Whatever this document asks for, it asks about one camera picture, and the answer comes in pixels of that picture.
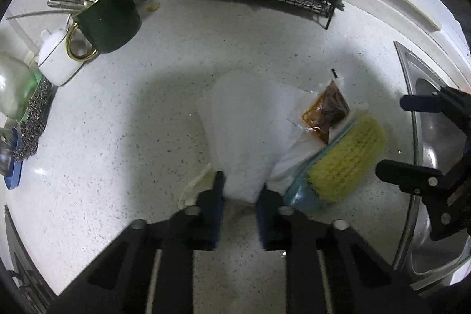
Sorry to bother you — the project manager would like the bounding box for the yellow scrub brush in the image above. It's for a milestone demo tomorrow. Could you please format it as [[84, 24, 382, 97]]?
[[283, 113, 387, 214]]

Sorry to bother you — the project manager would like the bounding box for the white paper towel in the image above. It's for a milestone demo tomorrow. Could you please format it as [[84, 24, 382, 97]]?
[[178, 70, 369, 210]]

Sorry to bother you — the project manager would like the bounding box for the brown sauce packet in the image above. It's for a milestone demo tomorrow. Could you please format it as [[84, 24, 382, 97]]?
[[301, 80, 350, 144]]

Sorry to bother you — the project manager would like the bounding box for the steel wool scrubber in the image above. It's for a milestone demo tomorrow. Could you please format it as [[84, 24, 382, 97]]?
[[14, 77, 57, 162]]

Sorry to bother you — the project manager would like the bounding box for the small steel teapot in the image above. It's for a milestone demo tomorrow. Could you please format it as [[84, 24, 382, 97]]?
[[0, 128, 14, 176]]

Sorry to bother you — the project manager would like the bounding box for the white lidded jar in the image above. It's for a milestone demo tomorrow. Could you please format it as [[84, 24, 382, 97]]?
[[37, 29, 83, 87]]

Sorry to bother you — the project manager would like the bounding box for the dark green mug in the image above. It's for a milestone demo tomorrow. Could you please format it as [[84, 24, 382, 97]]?
[[65, 0, 141, 62]]

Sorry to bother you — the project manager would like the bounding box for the glass carafe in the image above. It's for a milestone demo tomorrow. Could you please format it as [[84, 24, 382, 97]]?
[[1, 51, 42, 122]]

